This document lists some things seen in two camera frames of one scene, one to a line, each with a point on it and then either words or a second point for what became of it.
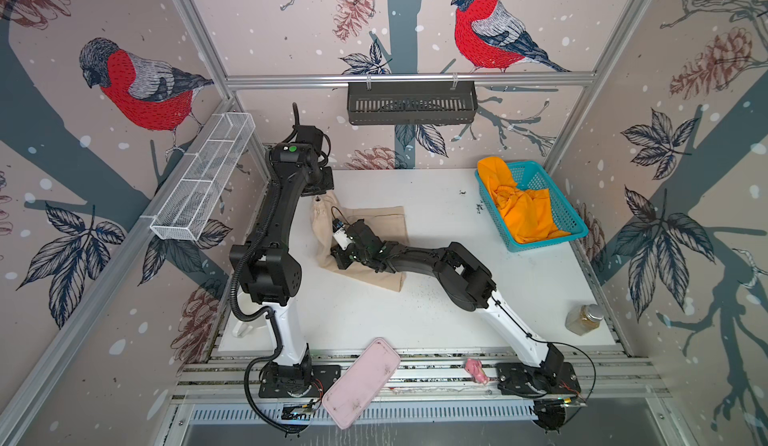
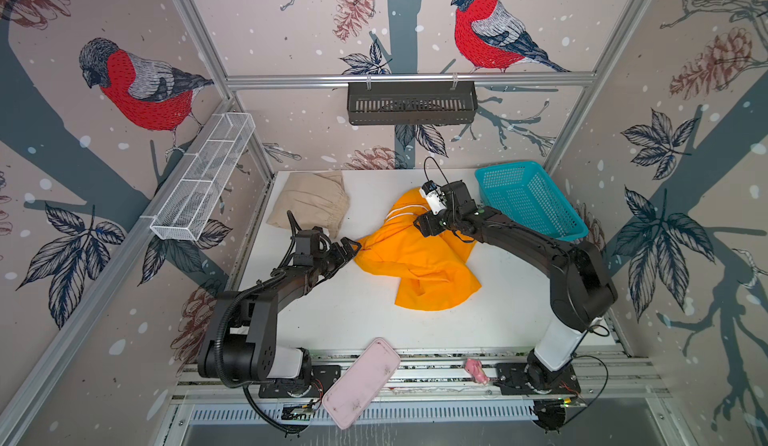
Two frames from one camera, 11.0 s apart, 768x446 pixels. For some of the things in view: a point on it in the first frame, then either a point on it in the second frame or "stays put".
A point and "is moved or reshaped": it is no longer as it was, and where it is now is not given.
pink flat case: (352, 393) stays put
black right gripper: (345, 258) → (429, 219)
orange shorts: (527, 212) → (433, 271)
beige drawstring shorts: (388, 222) is moved or reshaped
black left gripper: (328, 182) → (342, 258)
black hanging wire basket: (412, 105) stays put
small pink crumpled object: (474, 367) stays put
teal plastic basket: (526, 209) stays put
